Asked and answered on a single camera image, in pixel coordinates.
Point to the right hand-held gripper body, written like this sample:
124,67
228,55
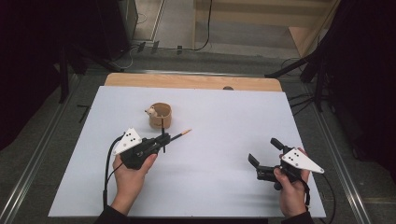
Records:
299,160

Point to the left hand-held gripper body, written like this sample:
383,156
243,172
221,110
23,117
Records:
129,141

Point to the dark blue pencil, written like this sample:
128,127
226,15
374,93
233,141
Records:
164,150
182,134

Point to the wooden cup with animal figure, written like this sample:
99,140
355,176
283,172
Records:
168,119

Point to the person's right hand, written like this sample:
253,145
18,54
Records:
294,196

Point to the person's left hand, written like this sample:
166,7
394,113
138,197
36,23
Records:
130,183

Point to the white table sheet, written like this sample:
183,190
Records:
202,186

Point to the black metal stand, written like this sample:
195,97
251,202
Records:
63,77
319,87

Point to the dark power plug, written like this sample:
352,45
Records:
141,46
179,49

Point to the black curtain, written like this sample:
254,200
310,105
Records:
28,62
367,77

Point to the light wooden board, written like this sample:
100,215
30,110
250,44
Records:
300,37

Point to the metal floor rail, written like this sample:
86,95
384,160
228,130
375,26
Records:
339,155
34,161

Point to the black floor bracket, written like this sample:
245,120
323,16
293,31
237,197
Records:
84,110

